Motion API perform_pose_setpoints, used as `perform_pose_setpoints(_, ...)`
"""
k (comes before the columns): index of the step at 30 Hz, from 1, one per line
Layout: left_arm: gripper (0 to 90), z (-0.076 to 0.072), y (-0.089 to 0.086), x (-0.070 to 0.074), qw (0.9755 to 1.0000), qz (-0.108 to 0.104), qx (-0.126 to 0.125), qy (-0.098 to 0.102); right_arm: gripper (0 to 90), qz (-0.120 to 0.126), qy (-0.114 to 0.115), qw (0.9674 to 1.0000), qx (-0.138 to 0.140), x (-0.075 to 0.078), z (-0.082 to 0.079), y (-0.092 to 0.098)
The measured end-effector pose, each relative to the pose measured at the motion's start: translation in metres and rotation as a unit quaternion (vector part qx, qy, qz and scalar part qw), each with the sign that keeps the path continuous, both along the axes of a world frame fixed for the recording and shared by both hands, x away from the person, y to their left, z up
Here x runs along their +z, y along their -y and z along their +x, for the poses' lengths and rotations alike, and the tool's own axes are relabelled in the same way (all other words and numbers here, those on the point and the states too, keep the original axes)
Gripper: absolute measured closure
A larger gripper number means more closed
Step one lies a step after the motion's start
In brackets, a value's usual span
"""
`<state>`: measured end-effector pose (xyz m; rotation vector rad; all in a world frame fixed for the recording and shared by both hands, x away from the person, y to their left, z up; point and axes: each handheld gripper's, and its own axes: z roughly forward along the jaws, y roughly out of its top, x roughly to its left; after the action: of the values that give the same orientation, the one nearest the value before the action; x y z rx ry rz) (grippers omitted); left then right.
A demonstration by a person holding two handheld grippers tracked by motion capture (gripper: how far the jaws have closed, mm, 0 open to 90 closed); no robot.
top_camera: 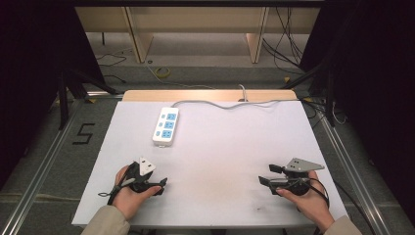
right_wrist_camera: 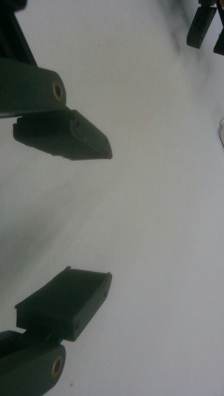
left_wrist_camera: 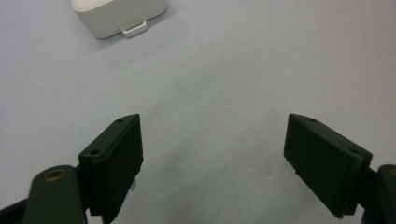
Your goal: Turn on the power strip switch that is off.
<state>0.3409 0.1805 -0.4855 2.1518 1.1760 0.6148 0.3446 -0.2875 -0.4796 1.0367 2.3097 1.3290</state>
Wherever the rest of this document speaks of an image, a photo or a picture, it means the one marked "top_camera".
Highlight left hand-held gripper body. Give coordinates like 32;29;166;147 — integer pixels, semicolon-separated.
124;157;157;194

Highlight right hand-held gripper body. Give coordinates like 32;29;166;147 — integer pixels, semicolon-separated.
275;157;326;197

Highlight person's left hand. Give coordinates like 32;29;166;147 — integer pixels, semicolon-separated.
112;164;163;221

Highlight person's right hand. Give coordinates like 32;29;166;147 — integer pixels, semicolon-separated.
275;169;336;233

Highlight white power strip blue sockets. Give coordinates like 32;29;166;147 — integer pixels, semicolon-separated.
152;106;180;149

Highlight white table cover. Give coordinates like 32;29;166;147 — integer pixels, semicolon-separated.
70;99;349;229

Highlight black metal stand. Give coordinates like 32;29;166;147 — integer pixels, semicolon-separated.
279;61;338;127
57;68;119;131

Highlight yellow tape roll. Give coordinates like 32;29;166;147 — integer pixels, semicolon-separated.
154;66;171;79

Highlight dark curtain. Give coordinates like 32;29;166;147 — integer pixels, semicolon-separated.
0;0;106;192
299;0;415;227

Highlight beige wooden desk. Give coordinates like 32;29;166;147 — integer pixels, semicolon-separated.
74;6;321;65

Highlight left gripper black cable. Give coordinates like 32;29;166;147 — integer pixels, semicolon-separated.
97;177;135;207

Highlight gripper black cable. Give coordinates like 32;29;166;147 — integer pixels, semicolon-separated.
305;177;331;213
97;177;135;207

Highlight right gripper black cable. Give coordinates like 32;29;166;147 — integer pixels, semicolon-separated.
305;177;331;213

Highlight aluminium floor rail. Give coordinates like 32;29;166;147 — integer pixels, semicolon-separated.
315;112;394;235
0;91;125;235

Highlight grey power strip cable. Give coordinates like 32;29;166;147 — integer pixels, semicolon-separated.
170;97;299;111

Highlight short white cable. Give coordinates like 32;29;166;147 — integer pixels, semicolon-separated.
237;83;250;103

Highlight thin white floor cable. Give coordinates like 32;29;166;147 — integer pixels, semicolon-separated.
145;60;216;91

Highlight bundle of black cables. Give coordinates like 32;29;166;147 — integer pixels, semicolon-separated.
261;6;305;76

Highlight thin black floor cable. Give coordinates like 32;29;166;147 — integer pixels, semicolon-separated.
95;52;128;84

